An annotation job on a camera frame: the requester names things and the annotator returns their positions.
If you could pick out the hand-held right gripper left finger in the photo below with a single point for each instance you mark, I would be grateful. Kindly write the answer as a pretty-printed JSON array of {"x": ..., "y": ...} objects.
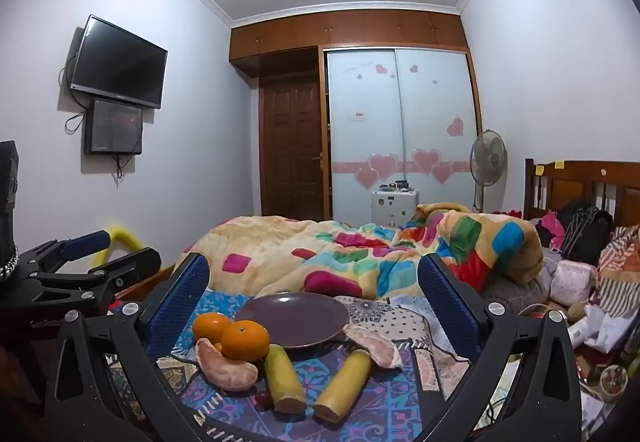
[{"x": 181, "y": 302}]

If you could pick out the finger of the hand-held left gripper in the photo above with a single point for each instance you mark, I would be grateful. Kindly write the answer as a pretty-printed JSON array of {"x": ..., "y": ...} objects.
[
  {"x": 87, "y": 242},
  {"x": 135, "y": 262}
]

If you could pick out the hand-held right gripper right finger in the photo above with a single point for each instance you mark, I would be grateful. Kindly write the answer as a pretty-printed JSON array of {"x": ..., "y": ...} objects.
[{"x": 445, "y": 307}]

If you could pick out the medium orange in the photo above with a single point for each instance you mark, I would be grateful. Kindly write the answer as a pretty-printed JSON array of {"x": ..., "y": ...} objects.
[{"x": 211, "y": 324}]

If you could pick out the large orange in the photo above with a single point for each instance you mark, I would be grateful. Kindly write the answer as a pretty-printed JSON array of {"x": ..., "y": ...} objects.
[{"x": 245, "y": 339}]

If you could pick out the peeled pomelo segment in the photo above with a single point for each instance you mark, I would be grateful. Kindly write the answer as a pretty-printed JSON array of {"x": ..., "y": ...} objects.
[{"x": 225, "y": 369}]

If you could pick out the pomelo segment with white pith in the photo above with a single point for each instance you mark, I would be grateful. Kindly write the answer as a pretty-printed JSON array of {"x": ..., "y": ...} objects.
[{"x": 372, "y": 344}]

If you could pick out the purple round plate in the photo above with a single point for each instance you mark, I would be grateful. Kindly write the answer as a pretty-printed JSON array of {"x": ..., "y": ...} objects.
[{"x": 292, "y": 317}]

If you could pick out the yellow banana piece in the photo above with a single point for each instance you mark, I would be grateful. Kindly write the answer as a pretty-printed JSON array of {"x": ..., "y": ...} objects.
[
  {"x": 284, "y": 379},
  {"x": 342, "y": 384}
]

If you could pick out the yellow foam tube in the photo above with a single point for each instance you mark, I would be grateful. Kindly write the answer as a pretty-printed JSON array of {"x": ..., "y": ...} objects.
[{"x": 120, "y": 237}]

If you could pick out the blue brocade cloth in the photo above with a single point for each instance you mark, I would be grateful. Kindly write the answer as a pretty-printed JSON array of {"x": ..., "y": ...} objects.
[{"x": 220, "y": 304}]

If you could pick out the black white dotted cloth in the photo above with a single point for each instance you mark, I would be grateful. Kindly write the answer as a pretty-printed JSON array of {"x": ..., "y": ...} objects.
[{"x": 400, "y": 319}]

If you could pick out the grey pillow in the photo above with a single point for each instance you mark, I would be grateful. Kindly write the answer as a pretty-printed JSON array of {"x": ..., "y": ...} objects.
[{"x": 515, "y": 294}]

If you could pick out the purple blue printed mat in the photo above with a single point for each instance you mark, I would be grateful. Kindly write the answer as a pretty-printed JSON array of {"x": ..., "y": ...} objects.
[{"x": 390, "y": 387}]

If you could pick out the colourful patchwork blanket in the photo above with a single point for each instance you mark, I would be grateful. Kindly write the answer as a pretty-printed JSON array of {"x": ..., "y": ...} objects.
[{"x": 350, "y": 257}]

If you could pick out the small white cabinet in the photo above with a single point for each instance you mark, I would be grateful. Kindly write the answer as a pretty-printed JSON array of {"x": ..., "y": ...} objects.
[{"x": 395, "y": 209}]

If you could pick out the pink garment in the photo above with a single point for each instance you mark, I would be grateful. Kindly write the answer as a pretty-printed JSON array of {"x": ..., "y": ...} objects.
[{"x": 550, "y": 227}]

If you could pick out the pink patterned pillow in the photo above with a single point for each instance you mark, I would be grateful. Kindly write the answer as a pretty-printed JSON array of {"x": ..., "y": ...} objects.
[{"x": 575, "y": 282}]

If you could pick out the white plastic bag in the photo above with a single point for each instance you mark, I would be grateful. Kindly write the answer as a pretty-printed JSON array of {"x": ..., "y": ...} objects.
[{"x": 600, "y": 327}]

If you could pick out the standing electric fan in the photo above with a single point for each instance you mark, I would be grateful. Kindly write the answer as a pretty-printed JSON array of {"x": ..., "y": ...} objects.
[{"x": 487, "y": 155}]

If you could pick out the striped cloth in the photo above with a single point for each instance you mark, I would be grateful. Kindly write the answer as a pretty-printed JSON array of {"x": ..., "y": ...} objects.
[{"x": 620, "y": 267}]

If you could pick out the round container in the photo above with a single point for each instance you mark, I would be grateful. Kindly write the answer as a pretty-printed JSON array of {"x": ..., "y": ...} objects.
[{"x": 614, "y": 379}]

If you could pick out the wooden bed headboard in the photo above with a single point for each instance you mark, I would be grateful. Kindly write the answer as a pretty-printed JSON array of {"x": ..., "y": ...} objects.
[{"x": 580, "y": 179}]

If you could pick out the wooden wardrobe with glass doors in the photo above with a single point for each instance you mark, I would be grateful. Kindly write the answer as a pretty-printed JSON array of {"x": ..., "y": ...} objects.
[{"x": 400, "y": 122}]

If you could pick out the brown wooden door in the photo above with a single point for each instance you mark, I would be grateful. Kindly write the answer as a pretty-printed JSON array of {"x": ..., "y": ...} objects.
[{"x": 292, "y": 147}]

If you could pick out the small black wall monitor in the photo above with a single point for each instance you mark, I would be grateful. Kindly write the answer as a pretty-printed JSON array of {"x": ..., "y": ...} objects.
[{"x": 114, "y": 127}]

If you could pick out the wall-mounted black television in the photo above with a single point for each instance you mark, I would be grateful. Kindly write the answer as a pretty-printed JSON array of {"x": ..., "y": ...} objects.
[{"x": 120, "y": 62}]

